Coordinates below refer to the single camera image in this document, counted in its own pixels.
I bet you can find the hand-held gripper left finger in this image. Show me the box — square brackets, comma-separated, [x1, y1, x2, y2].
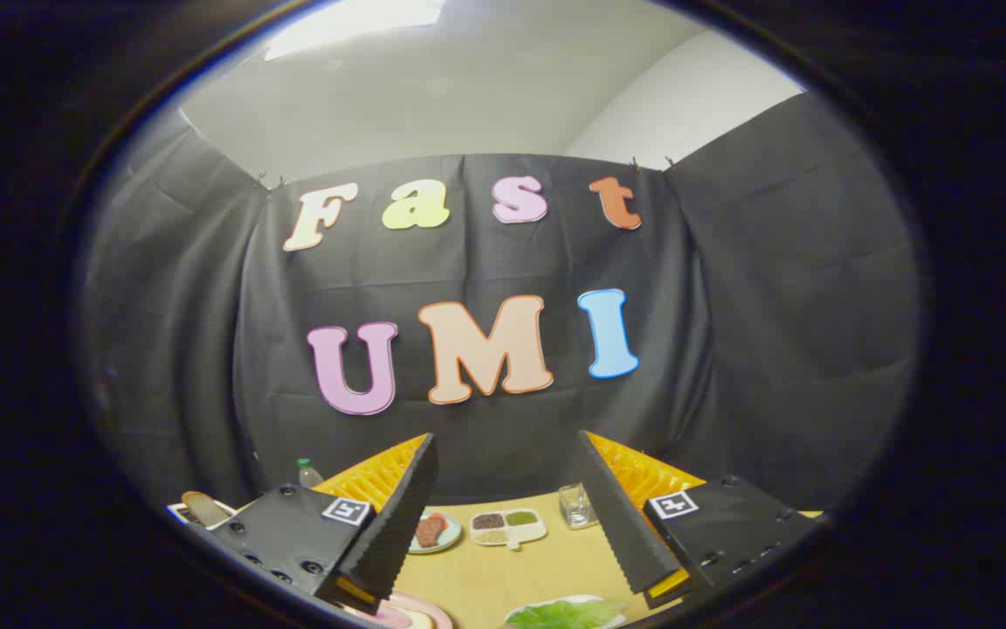
[197, 432, 440, 617]

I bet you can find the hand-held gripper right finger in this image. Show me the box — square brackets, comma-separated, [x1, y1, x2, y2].
[571, 430, 829, 611]

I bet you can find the green lettuce leaf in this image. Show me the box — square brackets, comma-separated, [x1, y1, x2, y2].
[509, 599, 628, 629]

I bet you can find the clear glass cup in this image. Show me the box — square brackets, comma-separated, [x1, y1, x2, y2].
[558, 482, 598, 530]

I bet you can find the pale teal plate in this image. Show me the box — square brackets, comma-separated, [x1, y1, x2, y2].
[408, 511, 463, 556]

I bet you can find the pink plate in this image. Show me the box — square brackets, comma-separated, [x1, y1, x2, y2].
[341, 590, 453, 629]

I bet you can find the white square plate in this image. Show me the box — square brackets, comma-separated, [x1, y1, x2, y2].
[503, 594, 630, 629]

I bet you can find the white divided seasoning dish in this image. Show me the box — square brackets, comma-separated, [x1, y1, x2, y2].
[469, 508, 548, 551]

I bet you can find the cream toaster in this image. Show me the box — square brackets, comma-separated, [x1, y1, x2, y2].
[167, 496, 238, 530]

